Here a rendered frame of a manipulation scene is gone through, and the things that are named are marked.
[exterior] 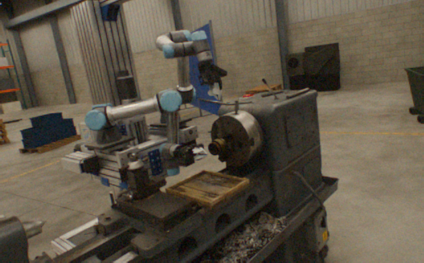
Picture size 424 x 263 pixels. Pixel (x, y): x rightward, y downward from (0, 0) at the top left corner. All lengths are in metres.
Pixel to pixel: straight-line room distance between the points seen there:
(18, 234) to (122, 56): 1.36
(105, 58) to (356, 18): 10.13
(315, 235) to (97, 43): 1.90
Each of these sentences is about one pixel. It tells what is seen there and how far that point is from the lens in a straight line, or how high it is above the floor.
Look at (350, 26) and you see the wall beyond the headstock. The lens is 11.62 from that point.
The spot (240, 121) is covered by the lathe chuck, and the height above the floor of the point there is 1.20.
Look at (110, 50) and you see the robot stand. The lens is 2.20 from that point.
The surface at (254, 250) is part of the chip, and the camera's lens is 1.72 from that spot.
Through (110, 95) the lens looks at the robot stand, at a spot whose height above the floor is 1.43.
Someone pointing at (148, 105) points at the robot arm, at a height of 1.36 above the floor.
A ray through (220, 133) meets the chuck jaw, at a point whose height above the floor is 1.14.
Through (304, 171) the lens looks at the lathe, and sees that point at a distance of 2.13.
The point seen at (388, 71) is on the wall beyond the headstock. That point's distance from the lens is 11.54.
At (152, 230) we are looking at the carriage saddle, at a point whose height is 0.90.
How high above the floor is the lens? 1.56
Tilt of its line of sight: 12 degrees down
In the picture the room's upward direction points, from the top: 8 degrees counter-clockwise
